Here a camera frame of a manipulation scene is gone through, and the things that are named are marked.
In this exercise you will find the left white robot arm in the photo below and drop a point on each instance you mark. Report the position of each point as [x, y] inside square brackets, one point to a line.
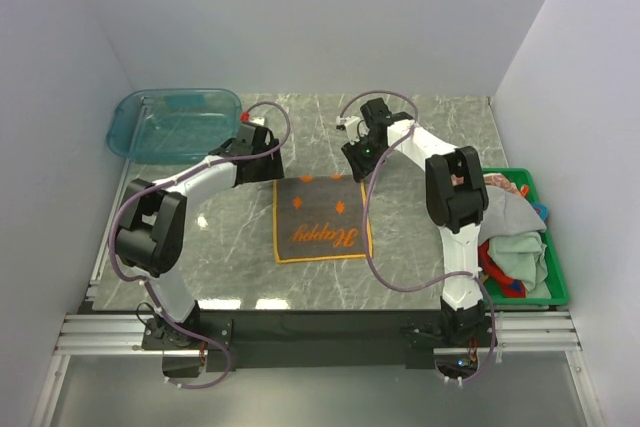
[147, 237]

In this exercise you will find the green plastic tray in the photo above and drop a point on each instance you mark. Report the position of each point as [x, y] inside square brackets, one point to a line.
[555, 281]

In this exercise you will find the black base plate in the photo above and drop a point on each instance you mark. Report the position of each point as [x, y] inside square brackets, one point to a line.
[246, 339]

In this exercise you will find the aluminium rail frame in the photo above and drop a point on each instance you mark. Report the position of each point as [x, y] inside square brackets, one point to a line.
[120, 334]

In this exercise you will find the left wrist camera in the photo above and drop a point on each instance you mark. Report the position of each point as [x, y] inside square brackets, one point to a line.
[247, 120]

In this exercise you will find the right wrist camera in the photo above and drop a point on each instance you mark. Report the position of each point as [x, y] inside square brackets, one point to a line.
[348, 124]

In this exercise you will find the orange and grey towel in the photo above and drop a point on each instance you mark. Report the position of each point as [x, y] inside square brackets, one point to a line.
[319, 218]

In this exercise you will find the brown patterned towel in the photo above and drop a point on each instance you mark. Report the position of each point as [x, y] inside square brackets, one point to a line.
[500, 181]

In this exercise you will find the pale green towel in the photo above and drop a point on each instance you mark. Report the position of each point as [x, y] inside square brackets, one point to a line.
[522, 258]

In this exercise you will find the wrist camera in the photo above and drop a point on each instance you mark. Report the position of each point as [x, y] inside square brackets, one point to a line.
[348, 124]
[247, 120]

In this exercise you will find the red and blue cloth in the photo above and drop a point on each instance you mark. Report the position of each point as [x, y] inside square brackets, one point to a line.
[508, 286]

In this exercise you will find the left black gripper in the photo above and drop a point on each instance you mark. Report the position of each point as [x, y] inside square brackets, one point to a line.
[273, 171]

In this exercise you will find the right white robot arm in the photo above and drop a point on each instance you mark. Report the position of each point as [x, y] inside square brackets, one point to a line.
[456, 201]

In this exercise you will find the teal transparent plastic bin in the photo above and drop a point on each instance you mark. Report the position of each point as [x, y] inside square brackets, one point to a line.
[173, 126]

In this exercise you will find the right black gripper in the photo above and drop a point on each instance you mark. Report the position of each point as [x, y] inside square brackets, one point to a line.
[358, 166]

